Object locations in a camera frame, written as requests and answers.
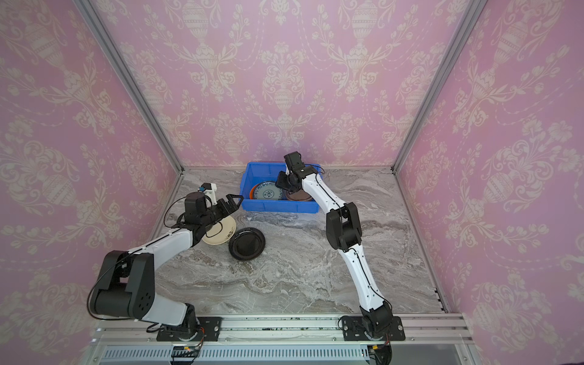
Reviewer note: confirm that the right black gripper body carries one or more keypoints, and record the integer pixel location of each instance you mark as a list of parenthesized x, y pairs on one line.
[(286, 181)]

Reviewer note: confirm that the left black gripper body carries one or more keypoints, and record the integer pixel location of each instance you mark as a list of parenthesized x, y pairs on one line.
[(211, 216)]

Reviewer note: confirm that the brown clear plate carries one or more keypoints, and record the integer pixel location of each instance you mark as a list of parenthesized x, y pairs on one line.
[(299, 196)]

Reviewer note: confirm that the cream plate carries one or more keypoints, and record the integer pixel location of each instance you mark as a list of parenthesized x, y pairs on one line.
[(221, 232)]

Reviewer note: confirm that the blue floral patterned plate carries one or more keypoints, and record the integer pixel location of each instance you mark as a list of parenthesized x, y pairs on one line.
[(267, 191)]

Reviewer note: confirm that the orange plastic plate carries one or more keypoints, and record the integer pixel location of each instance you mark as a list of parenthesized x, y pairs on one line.
[(251, 194)]

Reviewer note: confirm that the black round plate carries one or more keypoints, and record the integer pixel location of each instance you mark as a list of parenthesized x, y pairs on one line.
[(247, 244)]

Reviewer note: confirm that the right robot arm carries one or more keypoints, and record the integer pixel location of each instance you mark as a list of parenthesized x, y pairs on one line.
[(343, 231)]

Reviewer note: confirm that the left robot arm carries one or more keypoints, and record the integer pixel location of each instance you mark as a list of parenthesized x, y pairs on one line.
[(125, 288)]

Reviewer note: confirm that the blue plastic bin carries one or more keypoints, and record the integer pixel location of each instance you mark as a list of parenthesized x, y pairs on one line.
[(258, 172)]

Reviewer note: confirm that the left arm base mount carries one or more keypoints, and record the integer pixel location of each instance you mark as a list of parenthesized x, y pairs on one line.
[(206, 329)]

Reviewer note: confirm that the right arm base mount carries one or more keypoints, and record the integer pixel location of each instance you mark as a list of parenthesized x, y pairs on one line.
[(353, 330)]

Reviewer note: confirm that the aluminium frame rail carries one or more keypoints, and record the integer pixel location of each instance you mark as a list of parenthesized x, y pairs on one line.
[(431, 338)]

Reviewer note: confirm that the left corner aluminium post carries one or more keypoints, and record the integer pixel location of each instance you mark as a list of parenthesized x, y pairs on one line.
[(115, 57)]

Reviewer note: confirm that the corner aluminium post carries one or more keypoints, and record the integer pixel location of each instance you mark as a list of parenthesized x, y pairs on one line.
[(463, 31), (115, 57)]

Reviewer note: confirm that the right corner aluminium post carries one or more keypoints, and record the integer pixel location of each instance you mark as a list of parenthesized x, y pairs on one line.
[(463, 31)]

